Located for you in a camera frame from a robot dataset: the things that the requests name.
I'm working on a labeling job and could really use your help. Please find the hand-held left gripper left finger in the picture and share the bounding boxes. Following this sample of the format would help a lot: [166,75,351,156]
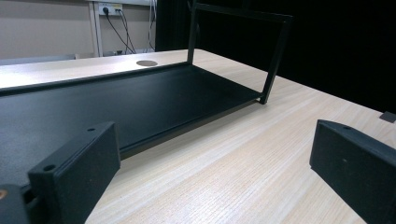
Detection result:
[27,120,121,224]

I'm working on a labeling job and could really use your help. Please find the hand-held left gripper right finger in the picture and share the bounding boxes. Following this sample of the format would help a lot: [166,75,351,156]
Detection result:
[309,119,396,224]

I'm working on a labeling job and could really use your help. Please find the black metal rack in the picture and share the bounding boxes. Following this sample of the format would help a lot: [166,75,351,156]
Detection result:
[0,0,294,189]

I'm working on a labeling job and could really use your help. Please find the small black flat piece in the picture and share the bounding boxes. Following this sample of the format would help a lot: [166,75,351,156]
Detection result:
[379,110,396,124]

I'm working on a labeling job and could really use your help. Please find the black curtain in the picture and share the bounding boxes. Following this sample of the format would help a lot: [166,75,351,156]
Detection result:
[154,0,396,114]

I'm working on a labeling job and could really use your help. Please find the white cable trunking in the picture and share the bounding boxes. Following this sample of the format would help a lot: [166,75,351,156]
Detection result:
[88,0,104,59]

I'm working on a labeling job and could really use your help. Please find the black power cable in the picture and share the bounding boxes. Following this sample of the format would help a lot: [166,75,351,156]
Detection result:
[102,7,137,55]

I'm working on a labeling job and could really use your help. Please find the thin black cable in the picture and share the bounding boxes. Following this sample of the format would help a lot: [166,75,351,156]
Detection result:
[116,8,134,54]

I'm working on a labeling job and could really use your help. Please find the white cable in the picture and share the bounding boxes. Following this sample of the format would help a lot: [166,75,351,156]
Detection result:
[145,0,157,53]

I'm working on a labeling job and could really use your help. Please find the white wall socket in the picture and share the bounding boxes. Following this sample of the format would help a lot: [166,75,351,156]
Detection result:
[98,2,123,16]

